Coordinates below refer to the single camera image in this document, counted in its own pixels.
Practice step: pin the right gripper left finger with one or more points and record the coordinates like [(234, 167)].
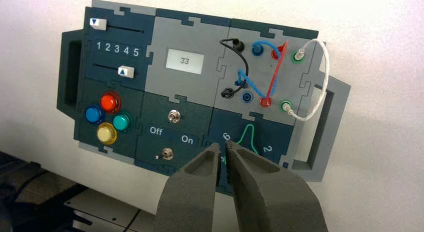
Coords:
[(188, 197)]

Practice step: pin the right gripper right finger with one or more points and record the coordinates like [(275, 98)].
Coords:
[(271, 200)]

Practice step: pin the blue grey modular task box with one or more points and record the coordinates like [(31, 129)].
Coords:
[(185, 41)]

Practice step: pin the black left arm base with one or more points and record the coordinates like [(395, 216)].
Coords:
[(23, 197)]

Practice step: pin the grey metal mounting plate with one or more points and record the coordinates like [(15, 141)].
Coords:
[(106, 207)]

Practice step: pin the green round push button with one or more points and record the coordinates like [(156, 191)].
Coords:
[(122, 122)]

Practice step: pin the yellow round push button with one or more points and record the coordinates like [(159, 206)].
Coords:
[(106, 133)]

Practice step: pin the red round push button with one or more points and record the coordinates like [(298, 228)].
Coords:
[(110, 102)]

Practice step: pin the blue round push button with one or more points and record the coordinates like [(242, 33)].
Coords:
[(94, 114)]

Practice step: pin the small grey LCD display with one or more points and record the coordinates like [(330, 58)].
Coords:
[(184, 61)]

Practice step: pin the white slider knob up arrow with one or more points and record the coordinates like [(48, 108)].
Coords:
[(126, 72)]

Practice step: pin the white slider knob down arrow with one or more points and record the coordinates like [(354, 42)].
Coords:
[(98, 23)]

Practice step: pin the metal toggle switch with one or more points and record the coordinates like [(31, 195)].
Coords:
[(173, 116), (165, 154)]

